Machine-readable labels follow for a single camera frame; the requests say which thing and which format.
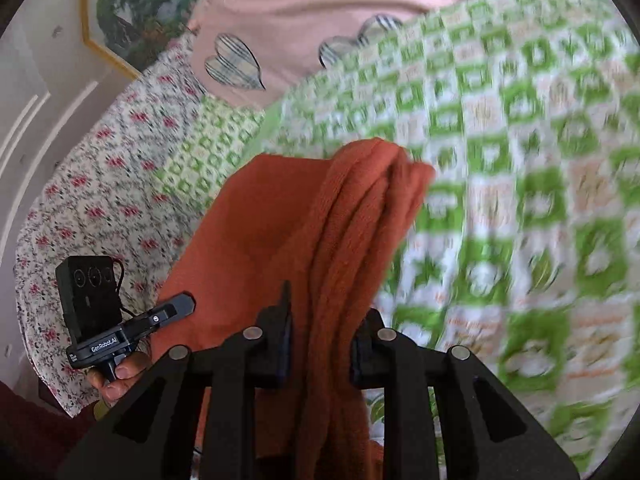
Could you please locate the orange knit sweater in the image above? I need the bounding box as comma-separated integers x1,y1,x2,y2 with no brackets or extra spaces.
150,137,436,480

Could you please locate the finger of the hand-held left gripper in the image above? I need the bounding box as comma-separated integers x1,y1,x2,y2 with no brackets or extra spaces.
150,294,197,328

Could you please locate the framed landscape wall picture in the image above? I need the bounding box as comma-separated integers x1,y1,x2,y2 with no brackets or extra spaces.
80,0,221,81

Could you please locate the dark red clothing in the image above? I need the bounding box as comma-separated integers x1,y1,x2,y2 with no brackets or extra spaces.
0,380,106,480

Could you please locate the pink heart-print duvet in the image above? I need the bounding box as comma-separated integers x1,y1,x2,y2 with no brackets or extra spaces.
187,0,591,108

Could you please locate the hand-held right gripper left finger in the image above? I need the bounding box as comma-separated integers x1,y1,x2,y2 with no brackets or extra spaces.
57,280,293,480

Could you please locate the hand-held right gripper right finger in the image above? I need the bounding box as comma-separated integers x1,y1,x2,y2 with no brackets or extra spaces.
350,310,581,480

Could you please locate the floral bedsheet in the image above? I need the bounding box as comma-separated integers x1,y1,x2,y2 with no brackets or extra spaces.
15,35,241,418

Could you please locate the green checkered pillow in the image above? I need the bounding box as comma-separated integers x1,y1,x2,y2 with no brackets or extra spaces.
155,95,268,211

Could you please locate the person's left hand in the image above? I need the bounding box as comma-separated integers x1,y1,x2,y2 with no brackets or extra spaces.
90,351,152,406

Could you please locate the green checkered blanket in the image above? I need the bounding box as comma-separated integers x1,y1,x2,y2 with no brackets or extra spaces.
240,0,640,476

